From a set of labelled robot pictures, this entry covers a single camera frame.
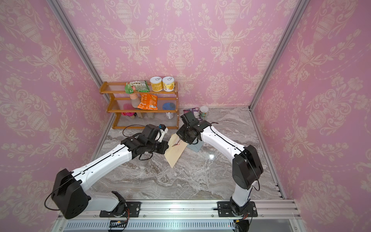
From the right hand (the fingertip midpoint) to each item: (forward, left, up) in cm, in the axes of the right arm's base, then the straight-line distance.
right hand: (177, 135), depth 84 cm
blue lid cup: (+29, +7, -4) cm, 31 cm away
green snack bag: (+26, +24, +17) cm, 39 cm away
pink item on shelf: (+30, +37, -4) cm, 48 cm away
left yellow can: (+26, +11, +18) cm, 34 cm away
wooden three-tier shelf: (+28, +29, -14) cm, 43 cm away
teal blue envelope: (+1, -11, -16) cm, 20 cm away
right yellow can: (+26, +4, +18) cm, 32 cm away
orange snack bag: (+27, +20, +3) cm, 34 cm away
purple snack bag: (+32, -14, -15) cm, 38 cm away
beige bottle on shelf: (+26, +28, +6) cm, 39 cm away
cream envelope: (-7, +1, -2) cm, 7 cm away
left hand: (-7, +5, -1) cm, 8 cm away
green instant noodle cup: (+28, -19, -11) cm, 35 cm away
